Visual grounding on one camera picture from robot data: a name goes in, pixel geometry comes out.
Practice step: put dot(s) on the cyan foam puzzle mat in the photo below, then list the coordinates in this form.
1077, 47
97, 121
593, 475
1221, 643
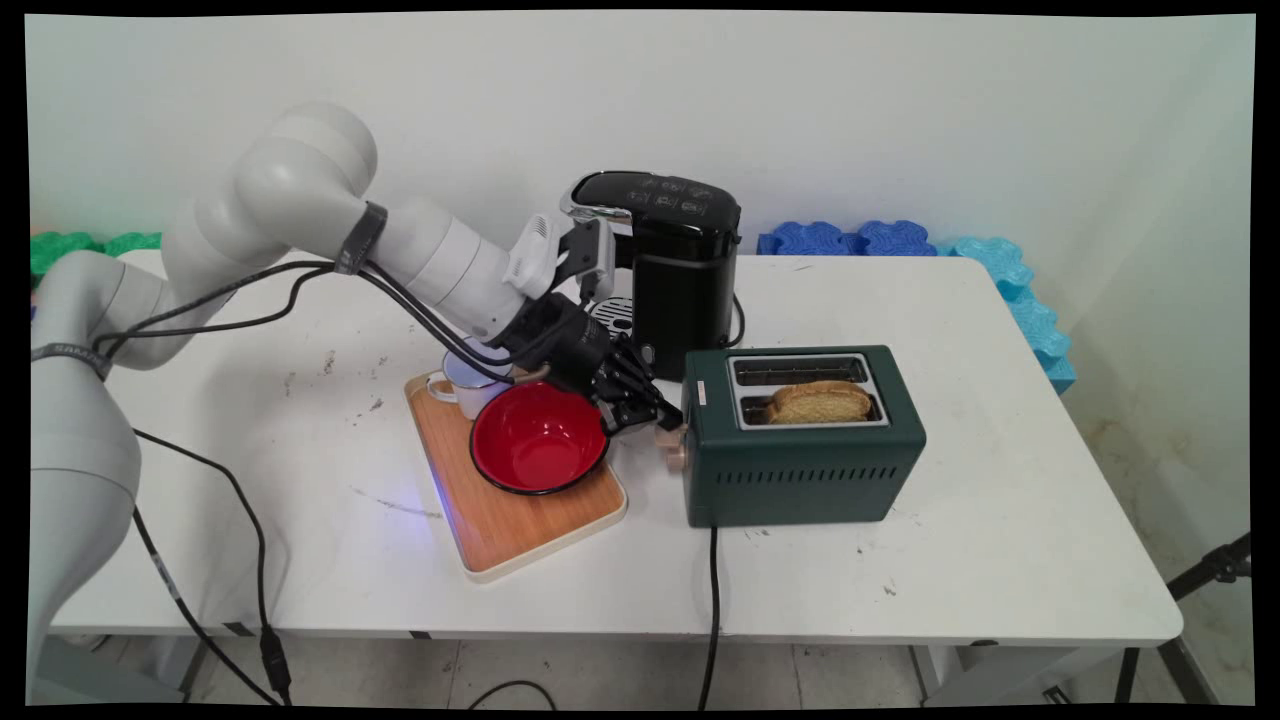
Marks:
1030, 310

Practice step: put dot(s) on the white enamel mug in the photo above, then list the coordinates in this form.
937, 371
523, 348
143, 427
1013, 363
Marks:
470, 385

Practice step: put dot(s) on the toasted bread slice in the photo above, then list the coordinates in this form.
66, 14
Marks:
820, 402

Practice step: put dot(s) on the wooden serving tray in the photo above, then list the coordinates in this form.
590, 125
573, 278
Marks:
520, 530

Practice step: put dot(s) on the black tripod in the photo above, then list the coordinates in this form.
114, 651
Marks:
1215, 565

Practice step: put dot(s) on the black capsule coffee machine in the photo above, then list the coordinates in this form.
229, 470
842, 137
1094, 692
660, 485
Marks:
680, 280

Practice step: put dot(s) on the grey table leg frame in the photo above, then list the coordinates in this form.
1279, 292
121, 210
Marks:
1000, 675

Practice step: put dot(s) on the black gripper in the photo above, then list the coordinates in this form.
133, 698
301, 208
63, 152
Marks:
555, 340

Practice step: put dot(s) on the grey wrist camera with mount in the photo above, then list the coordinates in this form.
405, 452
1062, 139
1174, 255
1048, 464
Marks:
585, 255

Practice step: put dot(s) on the blue foam puzzle mat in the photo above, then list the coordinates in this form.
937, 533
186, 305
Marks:
850, 240

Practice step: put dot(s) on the dark green two-slot toaster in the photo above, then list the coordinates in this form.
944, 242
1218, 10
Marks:
800, 470

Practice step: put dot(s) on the green foam puzzle mat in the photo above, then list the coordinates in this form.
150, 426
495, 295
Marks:
70, 250

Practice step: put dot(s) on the red bowl with black rim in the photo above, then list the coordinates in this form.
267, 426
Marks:
540, 440

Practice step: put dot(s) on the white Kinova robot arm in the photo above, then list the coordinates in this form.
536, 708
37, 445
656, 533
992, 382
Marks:
300, 190

